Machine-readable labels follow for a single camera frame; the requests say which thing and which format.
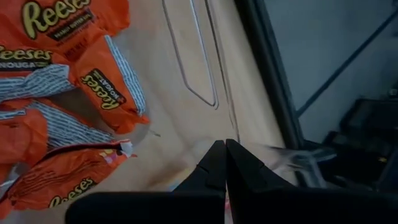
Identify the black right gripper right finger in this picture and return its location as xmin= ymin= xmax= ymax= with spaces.
xmin=225 ymin=138 xmax=300 ymax=218

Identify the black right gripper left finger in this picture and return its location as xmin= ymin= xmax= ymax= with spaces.
xmin=173 ymin=139 xmax=227 ymax=200

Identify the clear plastic bin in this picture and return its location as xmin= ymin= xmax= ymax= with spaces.
xmin=0 ymin=0 xmax=241 ymax=224

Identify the orange packet with white label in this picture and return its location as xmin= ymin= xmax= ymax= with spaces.
xmin=0 ymin=139 xmax=138 ymax=220

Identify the red candy packets right pile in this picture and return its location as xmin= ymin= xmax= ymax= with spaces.
xmin=233 ymin=0 xmax=398 ymax=194

